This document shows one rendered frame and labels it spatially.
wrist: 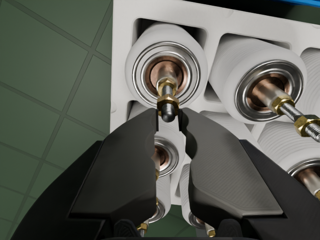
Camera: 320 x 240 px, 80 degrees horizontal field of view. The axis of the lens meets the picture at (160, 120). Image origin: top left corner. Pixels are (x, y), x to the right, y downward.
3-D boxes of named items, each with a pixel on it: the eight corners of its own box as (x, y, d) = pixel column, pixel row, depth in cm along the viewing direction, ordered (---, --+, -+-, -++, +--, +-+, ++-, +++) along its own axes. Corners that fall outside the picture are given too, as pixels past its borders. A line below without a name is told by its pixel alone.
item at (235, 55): (256, 64, 38) (320, 102, 23) (212, 89, 41) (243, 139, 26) (237, 19, 34) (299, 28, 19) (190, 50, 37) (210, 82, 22)
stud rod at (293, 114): (279, 98, 21) (331, 139, 15) (270, 103, 21) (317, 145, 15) (276, 91, 21) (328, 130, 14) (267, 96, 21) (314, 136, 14)
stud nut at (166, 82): (162, 98, 19) (162, 102, 19) (153, 84, 19) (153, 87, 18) (179, 90, 19) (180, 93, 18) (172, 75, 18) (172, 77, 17)
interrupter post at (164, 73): (153, 83, 22) (151, 94, 19) (158, 63, 21) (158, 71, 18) (173, 88, 22) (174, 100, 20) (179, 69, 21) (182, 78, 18)
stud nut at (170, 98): (161, 117, 16) (161, 122, 15) (151, 101, 15) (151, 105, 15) (183, 107, 16) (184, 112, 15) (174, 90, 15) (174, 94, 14)
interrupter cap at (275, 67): (307, 99, 23) (312, 102, 22) (247, 129, 25) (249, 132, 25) (289, 44, 20) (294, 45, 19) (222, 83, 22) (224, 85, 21)
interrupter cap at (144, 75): (126, 97, 23) (125, 99, 22) (141, 30, 19) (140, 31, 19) (186, 113, 24) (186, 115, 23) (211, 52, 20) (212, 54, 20)
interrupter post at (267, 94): (279, 94, 23) (296, 106, 20) (259, 104, 23) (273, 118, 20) (273, 77, 22) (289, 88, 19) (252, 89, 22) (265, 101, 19)
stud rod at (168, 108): (164, 87, 20) (165, 125, 14) (160, 79, 20) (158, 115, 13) (173, 83, 20) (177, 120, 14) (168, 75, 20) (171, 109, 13)
